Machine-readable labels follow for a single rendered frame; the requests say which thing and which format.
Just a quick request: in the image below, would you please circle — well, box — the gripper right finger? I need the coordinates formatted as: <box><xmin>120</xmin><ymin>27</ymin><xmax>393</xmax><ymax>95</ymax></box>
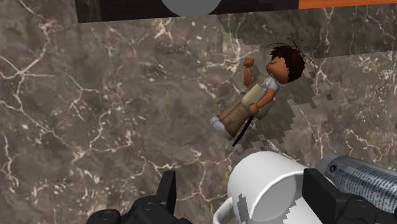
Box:
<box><xmin>302</xmin><ymin>168</ymin><xmax>397</xmax><ymax>224</ymax></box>

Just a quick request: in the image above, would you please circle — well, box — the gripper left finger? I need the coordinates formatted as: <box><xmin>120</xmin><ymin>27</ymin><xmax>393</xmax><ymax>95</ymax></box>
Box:
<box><xmin>85</xmin><ymin>170</ymin><xmax>193</xmax><ymax>224</ymax></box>

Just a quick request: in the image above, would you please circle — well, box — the grey printed spray can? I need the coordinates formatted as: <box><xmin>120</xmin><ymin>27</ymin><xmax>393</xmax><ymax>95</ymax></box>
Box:
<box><xmin>316</xmin><ymin>153</ymin><xmax>397</xmax><ymax>214</ymax></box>

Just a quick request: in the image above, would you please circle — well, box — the white mug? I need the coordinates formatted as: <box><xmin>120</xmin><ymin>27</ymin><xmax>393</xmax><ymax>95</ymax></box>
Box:
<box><xmin>212</xmin><ymin>151</ymin><xmax>337</xmax><ymax>224</ymax></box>

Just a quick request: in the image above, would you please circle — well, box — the dark-haired toy figure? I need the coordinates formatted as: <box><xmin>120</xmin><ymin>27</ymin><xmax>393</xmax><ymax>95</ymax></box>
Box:
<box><xmin>209</xmin><ymin>38</ymin><xmax>317</xmax><ymax>148</ymax></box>

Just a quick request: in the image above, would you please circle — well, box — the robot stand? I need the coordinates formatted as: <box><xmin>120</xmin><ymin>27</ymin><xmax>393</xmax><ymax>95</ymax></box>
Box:
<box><xmin>74</xmin><ymin>0</ymin><xmax>397</xmax><ymax>24</ymax></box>

